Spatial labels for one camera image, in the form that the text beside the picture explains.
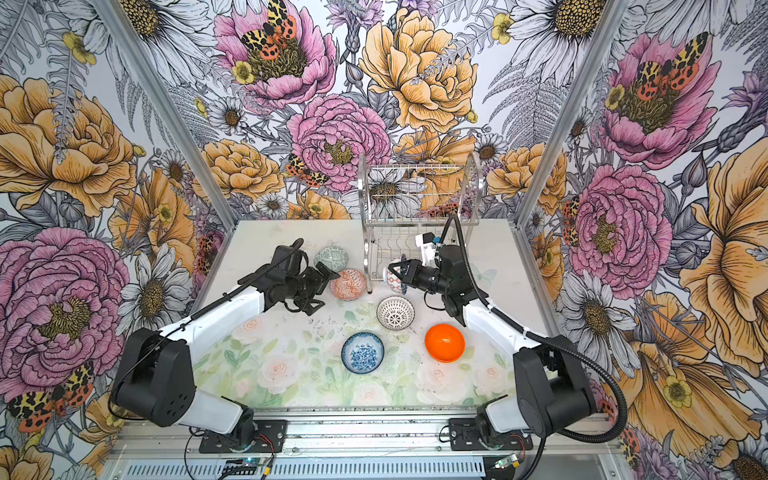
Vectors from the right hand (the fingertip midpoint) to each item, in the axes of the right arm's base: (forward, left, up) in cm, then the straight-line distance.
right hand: (390, 275), depth 81 cm
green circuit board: (-39, -27, -21) cm, 52 cm away
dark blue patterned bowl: (-1, -1, -1) cm, 2 cm away
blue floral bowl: (-13, +9, -20) cm, 25 cm away
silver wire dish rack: (+44, -4, -13) cm, 46 cm away
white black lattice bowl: (-1, -1, -19) cm, 19 cm away
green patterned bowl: (+21, +20, -18) cm, 34 cm away
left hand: (0, +16, -8) cm, 18 cm away
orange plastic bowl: (-12, -15, -18) cm, 26 cm away
